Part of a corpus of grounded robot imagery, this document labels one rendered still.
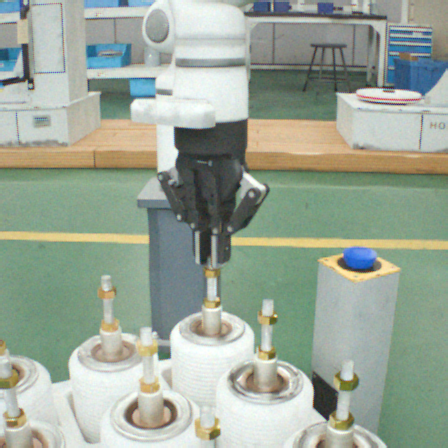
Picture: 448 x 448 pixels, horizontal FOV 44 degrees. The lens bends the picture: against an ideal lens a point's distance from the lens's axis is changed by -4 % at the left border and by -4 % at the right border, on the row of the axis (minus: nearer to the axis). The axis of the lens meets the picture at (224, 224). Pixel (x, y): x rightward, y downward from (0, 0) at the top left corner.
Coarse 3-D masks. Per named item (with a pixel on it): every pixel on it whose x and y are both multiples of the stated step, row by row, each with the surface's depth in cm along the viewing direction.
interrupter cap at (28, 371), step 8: (16, 360) 58; (24, 360) 58; (32, 360) 57; (16, 368) 56; (24, 368) 56; (32, 368) 56; (24, 376) 55; (32, 376) 55; (24, 384) 53; (32, 384) 54; (0, 392) 52; (16, 392) 52
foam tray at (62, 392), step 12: (168, 360) 73; (168, 372) 70; (60, 384) 66; (168, 384) 71; (60, 396) 64; (72, 396) 65; (60, 408) 62; (72, 408) 65; (312, 408) 62; (60, 420) 60; (72, 420) 60; (312, 420) 60; (324, 420) 60; (72, 432) 58; (84, 444) 56; (96, 444) 56; (216, 444) 62
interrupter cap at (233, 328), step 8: (200, 312) 68; (224, 312) 68; (184, 320) 66; (192, 320) 66; (200, 320) 67; (224, 320) 67; (232, 320) 66; (240, 320) 66; (184, 328) 65; (192, 328) 65; (200, 328) 65; (224, 328) 65; (232, 328) 65; (240, 328) 65; (184, 336) 63; (192, 336) 63; (200, 336) 63; (208, 336) 63; (216, 336) 63; (224, 336) 63; (232, 336) 63; (240, 336) 63; (200, 344) 62; (208, 344) 61; (216, 344) 61; (224, 344) 62
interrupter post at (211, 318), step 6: (204, 312) 64; (210, 312) 63; (216, 312) 63; (204, 318) 64; (210, 318) 63; (216, 318) 64; (204, 324) 64; (210, 324) 64; (216, 324) 64; (204, 330) 64; (210, 330) 64; (216, 330) 64
